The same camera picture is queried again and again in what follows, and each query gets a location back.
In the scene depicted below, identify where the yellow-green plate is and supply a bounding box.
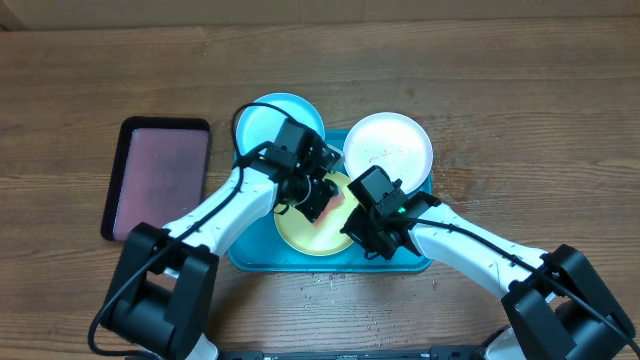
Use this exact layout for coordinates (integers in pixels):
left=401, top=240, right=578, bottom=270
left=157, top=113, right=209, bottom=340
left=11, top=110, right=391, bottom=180
left=274, top=172, right=358, bottom=256

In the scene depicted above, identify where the green and pink sponge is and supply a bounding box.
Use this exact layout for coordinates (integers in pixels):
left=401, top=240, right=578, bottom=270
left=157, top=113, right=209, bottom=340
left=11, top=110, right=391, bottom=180
left=312, top=192, right=346, bottom=227

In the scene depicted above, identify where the teal plastic tray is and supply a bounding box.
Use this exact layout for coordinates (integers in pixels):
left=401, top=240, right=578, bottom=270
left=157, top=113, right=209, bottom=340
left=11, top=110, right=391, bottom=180
left=227, top=128, right=434, bottom=274

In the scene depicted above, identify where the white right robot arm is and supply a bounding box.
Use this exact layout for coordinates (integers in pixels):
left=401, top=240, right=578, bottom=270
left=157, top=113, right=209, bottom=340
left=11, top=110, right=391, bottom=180
left=342, top=192, right=639, bottom=359

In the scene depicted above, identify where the white plate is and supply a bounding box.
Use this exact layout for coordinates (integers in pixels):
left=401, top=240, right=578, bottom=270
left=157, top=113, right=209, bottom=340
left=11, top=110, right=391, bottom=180
left=343, top=112, right=434, bottom=193

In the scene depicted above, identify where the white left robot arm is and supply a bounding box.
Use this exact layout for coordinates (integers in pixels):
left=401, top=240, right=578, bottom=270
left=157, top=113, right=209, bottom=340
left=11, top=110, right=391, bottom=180
left=87, top=142, right=343, bottom=359

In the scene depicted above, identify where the light blue plate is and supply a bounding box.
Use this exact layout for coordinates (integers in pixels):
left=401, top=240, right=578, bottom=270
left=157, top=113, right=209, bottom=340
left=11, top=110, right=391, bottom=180
left=236, top=92, right=325, bottom=155

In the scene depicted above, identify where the black tray of soapy water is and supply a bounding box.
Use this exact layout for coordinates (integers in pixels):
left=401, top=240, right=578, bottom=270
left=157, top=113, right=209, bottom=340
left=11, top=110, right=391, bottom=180
left=100, top=116, right=211, bottom=241

